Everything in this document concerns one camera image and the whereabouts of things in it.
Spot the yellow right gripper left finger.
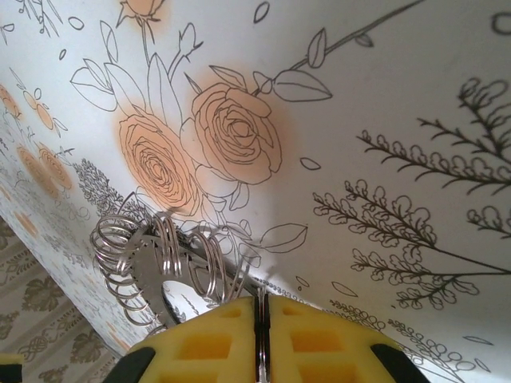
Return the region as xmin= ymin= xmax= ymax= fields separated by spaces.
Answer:
xmin=126 ymin=295 xmax=257 ymax=383

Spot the floral patterned table cover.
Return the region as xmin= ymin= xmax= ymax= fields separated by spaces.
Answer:
xmin=0 ymin=0 xmax=511 ymax=383

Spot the large silver split keyring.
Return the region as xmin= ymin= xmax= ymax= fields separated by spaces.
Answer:
xmin=223 ymin=255 xmax=273 ymax=383

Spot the chain of small silver rings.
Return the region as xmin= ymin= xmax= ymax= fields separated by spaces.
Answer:
xmin=89 ymin=215 xmax=164 ymax=329

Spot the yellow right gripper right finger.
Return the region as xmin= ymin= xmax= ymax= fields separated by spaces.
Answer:
xmin=270 ymin=295 xmax=413 ymax=383

